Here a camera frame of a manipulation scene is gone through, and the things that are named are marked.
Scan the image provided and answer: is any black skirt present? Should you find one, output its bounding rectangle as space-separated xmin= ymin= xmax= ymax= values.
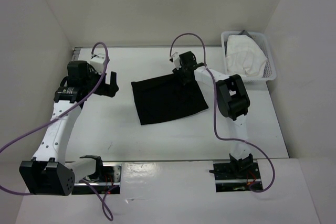
xmin=131 ymin=73 xmax=208 ymax=125

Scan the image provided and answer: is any white skirt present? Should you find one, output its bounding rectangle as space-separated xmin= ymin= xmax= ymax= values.
xmin=226 ymin=35 xmax=267 ymax=78

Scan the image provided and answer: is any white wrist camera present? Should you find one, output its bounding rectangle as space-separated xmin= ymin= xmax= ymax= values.
xmin=89 ymin=54 xmax=106 ymax=74
xmin=170 ymin=52 xmax=181 ymax=69

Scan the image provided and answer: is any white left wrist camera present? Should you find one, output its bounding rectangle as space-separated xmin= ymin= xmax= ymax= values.
xmin=89 ymin=54 xmax=106 ymax=74

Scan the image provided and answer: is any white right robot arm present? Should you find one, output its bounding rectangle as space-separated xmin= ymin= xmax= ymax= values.
xmin=170 ymin=51 xmax=253 ymax=178

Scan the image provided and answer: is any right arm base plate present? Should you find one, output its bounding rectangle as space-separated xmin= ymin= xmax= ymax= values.
xmin=209 ymin=162 xmax=263 ymax=193

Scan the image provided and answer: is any dark grey garment in basket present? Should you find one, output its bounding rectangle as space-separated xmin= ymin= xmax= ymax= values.
xmin=238 ymin=30 xmax=252 ymax=38

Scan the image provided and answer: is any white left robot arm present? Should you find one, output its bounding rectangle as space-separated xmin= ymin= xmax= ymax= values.
xmin=19 ymin=58 xmax=119 ymax=196

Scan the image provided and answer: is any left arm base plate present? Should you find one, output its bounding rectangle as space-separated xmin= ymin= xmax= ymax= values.
xmin=72 ymin=162 xmax=122 ymax=195

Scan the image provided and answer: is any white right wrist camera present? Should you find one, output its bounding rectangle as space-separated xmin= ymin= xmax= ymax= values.
xmin=170 ymin=52 xmax=181 ymax=69

